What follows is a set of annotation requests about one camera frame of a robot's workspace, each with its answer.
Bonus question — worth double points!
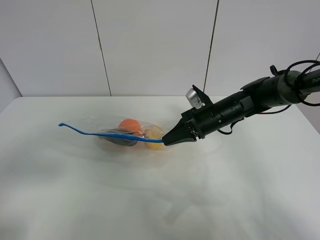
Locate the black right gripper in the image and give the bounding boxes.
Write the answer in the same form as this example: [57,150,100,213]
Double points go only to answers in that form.
[162,91,255,146]

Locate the clear zip bag blue seal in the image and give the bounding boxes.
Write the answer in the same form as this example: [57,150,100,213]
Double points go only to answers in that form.
[58,115,172,152]

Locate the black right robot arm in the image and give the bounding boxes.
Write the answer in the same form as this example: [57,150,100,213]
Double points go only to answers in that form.
[162,70,320,146]

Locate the yellow lemon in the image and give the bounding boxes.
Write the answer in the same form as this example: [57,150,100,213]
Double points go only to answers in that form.
[144,125,164,150]

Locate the orange fruit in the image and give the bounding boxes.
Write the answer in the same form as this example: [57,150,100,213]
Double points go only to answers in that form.
[118,118,142,137]

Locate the dark purple eggplant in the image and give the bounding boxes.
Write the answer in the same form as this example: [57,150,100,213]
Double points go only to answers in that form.
[99,128,138,147]

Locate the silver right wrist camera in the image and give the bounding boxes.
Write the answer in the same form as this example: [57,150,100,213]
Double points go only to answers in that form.
[185,85,212,109]

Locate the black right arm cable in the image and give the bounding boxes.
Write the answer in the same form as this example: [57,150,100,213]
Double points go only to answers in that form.
[268,59,320,115]

